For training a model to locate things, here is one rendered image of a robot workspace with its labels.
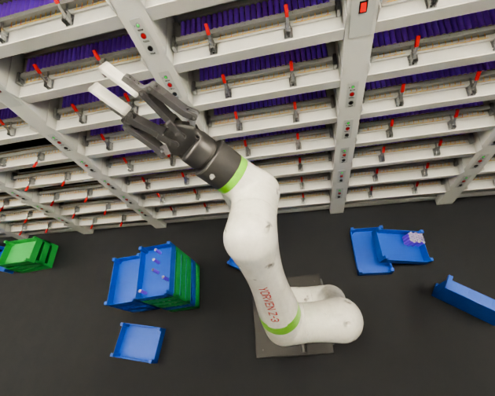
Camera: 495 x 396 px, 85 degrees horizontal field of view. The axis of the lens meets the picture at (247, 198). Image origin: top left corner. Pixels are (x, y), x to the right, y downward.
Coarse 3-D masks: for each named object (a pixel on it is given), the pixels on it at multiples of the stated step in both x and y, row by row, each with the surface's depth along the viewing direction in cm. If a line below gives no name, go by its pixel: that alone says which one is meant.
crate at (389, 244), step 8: (376, 232) 168; (384, 232) 173; (392, 232) 172; (400, 232) 172; (408, 232) 172; (416, 232) 171; (376, 240) 167; (384, 240) 171; (392, 240) 172; (400, 240) 172; (376, 248) 167; (384, 248) 168; (392, 248) 169; (400, 248) 169; (408, 248) 170; (416, 248) 171; (424, 248) 167; (384, 256) 158; (392, 256) 166; (400, 256) 167; (408, 256) 167; (416, 256) 168; (424, 256) 166; (416, 264) 165; (424, 264) 165
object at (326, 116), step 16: (336, 96) 116; (208, 112) 134; (272, 112) 126; (288, 112) 125; (304, 112) 123; (320, 112) 121; (336, 112) 119; (208, 128) 132; (224, 128) 130; (256, 128) 126; (272, 128) 126; (288, 128) 126
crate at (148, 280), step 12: (144, 252) 165; (156, 252) 165; (168, 252) 164; (144, 264) 163; (156, 264) 161; (168, 264) 160; (144, 276) 159; (156, 276) 157; (168, 276) 156; (144, 288) 155; (156, 288) 153; (168, 288) 146; (144, 300) 151
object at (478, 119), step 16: (416, 112) 128; (432, 112) 127; (448, 112) 125; (464, 112) 124; (480, 112) 124; (368, 128) 133; (384, 128) 132; (400, 128) 130; (416, 128) 128; (432, 128) 127; (448, 128) 125; (464, 128) 124; (480, 128) 123; (368, 144) 134
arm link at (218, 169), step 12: (216, 144) 57; (216, 156) 53; (228, 156) 54; (240, 156) 57; (204, 168) 54; (216, 168) 53; (228, 168) 54; (204, 180) 56; (216, 180) 55; (228, 180) 55
